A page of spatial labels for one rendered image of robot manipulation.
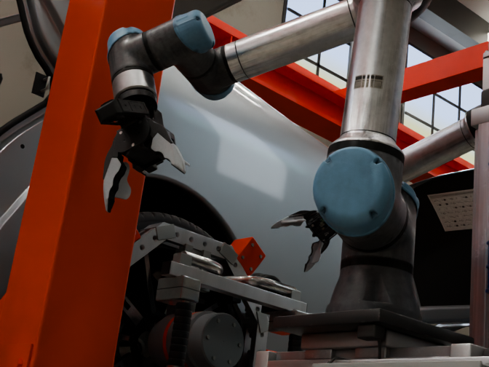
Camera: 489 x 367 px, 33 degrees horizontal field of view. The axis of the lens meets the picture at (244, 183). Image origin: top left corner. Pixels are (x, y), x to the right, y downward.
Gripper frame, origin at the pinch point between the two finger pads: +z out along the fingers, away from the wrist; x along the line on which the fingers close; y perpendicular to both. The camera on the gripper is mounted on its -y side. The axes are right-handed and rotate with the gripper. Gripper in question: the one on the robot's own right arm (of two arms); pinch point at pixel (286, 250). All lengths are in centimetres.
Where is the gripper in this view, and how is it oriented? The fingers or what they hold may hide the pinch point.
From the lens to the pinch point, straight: 220.6
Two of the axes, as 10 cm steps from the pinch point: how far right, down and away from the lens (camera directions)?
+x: 6.0, 7.9, 1.1
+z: -7.8, 6.1, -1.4
